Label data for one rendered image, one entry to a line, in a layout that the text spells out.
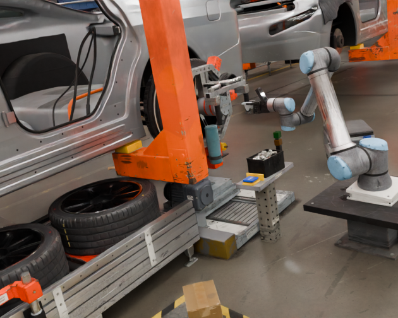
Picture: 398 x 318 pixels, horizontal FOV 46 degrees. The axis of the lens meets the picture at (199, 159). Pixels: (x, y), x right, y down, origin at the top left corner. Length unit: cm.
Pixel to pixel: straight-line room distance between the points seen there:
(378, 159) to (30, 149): 189
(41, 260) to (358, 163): 170
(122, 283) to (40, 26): 296
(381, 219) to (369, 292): 38
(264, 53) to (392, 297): 373
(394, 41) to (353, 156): 388
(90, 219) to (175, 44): 107
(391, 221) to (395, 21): 410
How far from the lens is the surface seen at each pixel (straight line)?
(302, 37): 557
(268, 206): 295
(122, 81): 305
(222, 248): 292
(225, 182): 354
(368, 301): 252
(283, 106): 308
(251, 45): 570
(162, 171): 287
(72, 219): 270
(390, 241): 289
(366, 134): 404
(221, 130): 338
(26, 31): 475
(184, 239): 287
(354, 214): 268
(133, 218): 269
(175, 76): 259
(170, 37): 259
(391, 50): 643
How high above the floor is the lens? 147
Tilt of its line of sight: 17 degrees down
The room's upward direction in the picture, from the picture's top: 10 degrees counter-clockwise
